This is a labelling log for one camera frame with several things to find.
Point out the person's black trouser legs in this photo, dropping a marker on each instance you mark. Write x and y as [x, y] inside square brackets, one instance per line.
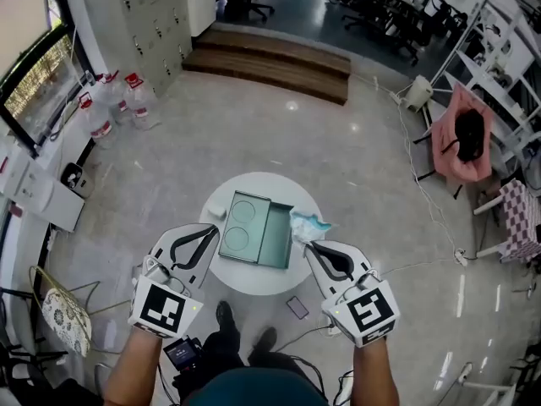
[230, 349]

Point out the person's left black shoe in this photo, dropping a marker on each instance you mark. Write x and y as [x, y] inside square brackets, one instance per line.
[226, 319]

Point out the black bag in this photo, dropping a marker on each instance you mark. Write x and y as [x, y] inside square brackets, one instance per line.
[470, 135]

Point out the person's black shoe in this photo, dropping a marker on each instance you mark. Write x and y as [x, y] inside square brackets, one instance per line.
[226, 319]
[265, 340]

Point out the white power strip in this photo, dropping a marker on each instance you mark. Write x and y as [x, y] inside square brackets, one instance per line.
[465, 372]
[461, 257]

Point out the grey metal locker cabinet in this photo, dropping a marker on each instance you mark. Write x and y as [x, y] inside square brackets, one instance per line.
[143, 23]

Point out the black framed window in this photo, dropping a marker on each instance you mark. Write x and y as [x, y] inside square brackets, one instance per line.
[38, 70]

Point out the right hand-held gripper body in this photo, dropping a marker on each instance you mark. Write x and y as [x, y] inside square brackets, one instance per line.
[367, 311]

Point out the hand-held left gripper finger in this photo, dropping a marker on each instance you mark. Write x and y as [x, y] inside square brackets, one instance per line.
[167, 237]
[203, 269]

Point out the white shelf rack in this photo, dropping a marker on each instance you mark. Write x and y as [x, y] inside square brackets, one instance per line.
[503, 74]

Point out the purple checkered cloth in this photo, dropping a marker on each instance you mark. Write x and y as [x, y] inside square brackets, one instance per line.
[522, 222]

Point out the brown wooden steps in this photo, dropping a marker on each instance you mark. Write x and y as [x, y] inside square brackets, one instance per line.
[274, 64]

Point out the large clear water bottle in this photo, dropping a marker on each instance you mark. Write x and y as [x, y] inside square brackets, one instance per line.
[141, 104]
[100, 125]
[113, 95]

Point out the white low cabinet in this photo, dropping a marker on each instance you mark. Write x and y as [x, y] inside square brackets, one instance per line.
[38, 193]

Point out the purple smartphone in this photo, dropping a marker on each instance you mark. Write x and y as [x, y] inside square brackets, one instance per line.
[297, 307]

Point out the person's right black shoe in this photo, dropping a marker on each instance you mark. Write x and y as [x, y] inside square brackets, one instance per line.
[265, 340]

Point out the pink chair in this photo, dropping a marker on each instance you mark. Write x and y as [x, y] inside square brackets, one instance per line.
[444, 142]

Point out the person's left forearm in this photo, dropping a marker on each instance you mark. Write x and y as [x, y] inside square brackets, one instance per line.
[135, 366]

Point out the person's teal shirt torso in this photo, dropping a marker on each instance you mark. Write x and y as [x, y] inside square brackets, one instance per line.
[258, 389]

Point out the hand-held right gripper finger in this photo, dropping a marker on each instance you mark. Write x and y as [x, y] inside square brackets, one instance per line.
[323, 283]
[359, 257]

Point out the small black bin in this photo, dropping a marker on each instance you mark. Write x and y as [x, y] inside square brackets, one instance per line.
[77, 180]

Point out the white box appliance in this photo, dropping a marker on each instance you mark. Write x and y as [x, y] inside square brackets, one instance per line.
[418, 93]

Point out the black camera with screen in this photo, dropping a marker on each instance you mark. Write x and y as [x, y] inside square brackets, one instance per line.
[181, 353]

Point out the green metal box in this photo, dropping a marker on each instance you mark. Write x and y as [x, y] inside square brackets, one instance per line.
[274, 237]

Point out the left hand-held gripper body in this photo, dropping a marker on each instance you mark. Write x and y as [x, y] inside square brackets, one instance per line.
[162, 307]

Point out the blue white item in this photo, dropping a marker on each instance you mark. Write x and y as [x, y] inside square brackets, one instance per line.
[305, 226]

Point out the person's right forearm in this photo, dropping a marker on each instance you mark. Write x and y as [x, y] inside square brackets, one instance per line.
[374, 374]

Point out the white charger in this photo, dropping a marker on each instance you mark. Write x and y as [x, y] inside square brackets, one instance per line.
[331, 330]

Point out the small white case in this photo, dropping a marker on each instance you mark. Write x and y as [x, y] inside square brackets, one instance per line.
[216, 211]

